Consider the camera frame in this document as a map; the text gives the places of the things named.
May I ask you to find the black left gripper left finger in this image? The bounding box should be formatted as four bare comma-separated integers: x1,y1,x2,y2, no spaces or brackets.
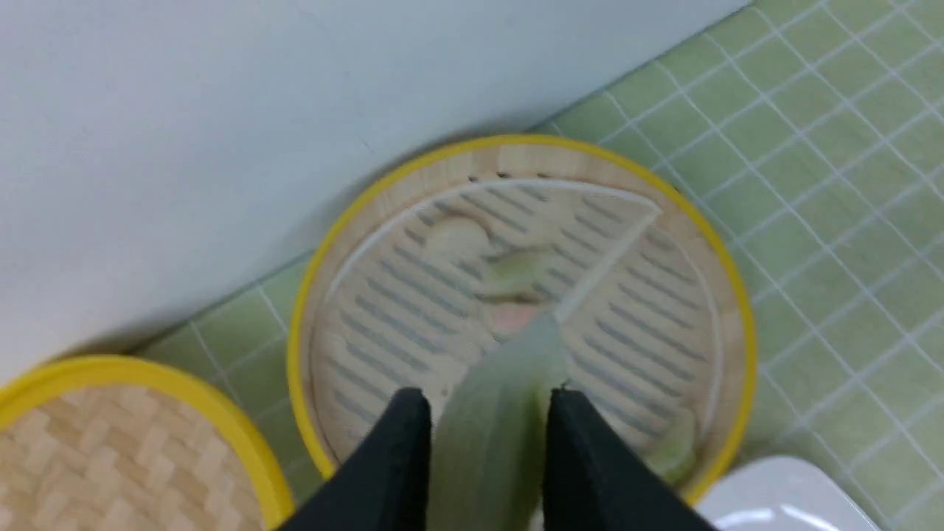
279,389,431,530

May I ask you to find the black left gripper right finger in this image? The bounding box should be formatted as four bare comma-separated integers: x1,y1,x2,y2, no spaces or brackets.
542,389,714,530

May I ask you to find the green dumpling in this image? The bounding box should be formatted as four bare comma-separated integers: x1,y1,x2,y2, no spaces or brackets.
476,249,554,298
426,313,569,530

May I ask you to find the white square plate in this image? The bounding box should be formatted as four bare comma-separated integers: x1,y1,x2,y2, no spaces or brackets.
695,456,878,530

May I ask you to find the white steamer liner paper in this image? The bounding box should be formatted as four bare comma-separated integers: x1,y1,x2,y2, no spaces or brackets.
310,174,722,462

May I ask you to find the yellow-rimmed bamboo steamer basket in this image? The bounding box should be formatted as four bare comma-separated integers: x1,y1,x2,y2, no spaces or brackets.
287,135,757,503

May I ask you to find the pink dumpling in steamer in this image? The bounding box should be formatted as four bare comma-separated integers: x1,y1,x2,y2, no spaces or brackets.
482,302,546,341

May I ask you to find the green dumpling in steamer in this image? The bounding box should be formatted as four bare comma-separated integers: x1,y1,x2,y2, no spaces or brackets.
476,249,554,298

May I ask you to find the pale dumpling in steamer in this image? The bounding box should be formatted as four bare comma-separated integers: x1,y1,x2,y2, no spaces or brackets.
423,216,493,263

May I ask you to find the yellow-rimmed bamboo steamer lid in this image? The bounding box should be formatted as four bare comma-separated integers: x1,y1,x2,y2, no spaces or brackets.
1,355,296,530

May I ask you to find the green checkered tablecloth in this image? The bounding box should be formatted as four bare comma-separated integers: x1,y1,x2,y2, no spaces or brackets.
133,0,944,531

